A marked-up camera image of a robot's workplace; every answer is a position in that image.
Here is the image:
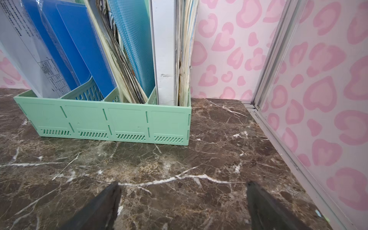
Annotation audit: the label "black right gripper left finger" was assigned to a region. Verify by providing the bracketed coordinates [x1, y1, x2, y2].
[60, 182, 122, 230]

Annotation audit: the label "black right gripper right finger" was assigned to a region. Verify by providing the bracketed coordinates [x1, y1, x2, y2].
[247, 181, 310, 230]

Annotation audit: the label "green plastic file organizer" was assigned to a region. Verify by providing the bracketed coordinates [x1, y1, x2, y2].
[14, 79, 192, 146]

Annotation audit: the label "blue plastic folders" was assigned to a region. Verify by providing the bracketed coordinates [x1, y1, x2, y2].
[22, 1, 115, 97]

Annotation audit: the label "clear sleeve printed paper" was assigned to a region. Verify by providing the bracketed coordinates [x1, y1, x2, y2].
[1, 1, 75, 98]

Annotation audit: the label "teal mesh folder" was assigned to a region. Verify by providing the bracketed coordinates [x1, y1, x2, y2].
[108, 0, 155, 96]

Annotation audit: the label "white thick binder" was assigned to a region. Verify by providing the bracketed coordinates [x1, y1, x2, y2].
[149, 0, 176, 106]

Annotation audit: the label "stack of paper magazines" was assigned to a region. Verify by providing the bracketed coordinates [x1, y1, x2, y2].
[175, 0, 199, 107]

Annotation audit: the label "aluminium corner frame post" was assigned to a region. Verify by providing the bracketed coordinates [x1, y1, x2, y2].
[241, 0, 307, 111]

